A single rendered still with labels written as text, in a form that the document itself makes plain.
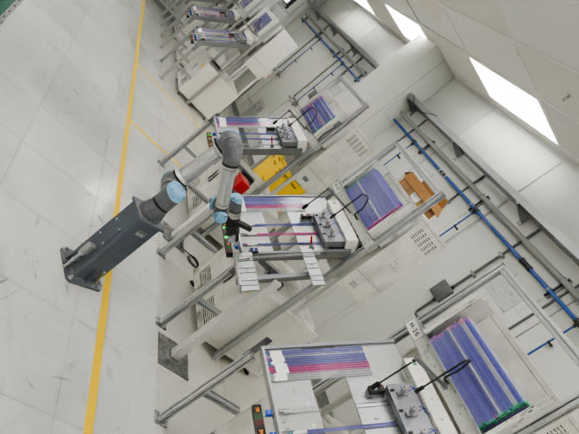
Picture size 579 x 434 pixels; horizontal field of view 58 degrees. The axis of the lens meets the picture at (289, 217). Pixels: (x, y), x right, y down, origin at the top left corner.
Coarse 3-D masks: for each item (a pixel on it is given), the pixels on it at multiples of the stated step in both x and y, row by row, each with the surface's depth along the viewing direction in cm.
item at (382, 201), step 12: (372, 168) 368; (360, 180) 368; (372, 180) 360; (384, 180) 356; (348, 192) 368; (360, 192) 360; (372, 192) 352; (384, 192) 344; (360, 204) 352; (372, 204) 344; (384, 204) 337; (396, 204) 330; (360, 216) 344; (372, 216) 337; (384, 216) 330
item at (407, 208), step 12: (396, 144) 378; (408, 156) 361; (384, 168) 377; (420, 168) 346; (348, 180) 375; (432, 180) 332; (336, 192) 382; (408, 204) 322; (396, 216) 325; (420, 216) 329; (372, 228) 328; (384, 228) 328; (204, 240) 393; (264, 264) 367; (204, 300) 331; (216, 312) 336; (156, 324) 329
